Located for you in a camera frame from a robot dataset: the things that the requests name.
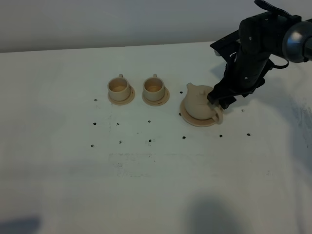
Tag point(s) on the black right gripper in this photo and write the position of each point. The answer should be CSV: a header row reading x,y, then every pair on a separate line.
x,y
246,52

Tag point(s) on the beige left cup saucer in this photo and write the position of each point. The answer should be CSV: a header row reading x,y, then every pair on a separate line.
x,y
122,97

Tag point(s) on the beige right cup saucer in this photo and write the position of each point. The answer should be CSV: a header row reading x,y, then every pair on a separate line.
x,y
160,102

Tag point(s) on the beige teapot saucer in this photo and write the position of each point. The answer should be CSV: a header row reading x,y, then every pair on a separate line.
x,y
199,123

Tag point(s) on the beige left teacup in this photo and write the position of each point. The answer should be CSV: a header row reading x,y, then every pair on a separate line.
x,y
117,84

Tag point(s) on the beige teapot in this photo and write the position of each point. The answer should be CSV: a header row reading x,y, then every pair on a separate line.
x,y
197,104

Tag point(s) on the beige right teacup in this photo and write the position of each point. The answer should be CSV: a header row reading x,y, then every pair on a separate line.
x,y
153,88

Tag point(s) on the beige teacup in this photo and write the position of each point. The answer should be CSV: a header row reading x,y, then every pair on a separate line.
x,y
117,84
153,88

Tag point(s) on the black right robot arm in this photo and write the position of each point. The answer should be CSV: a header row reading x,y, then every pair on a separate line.
x,y
296,44

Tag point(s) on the beige cup saucer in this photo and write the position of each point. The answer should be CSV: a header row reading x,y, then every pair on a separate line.
x,y
160,102
122,97

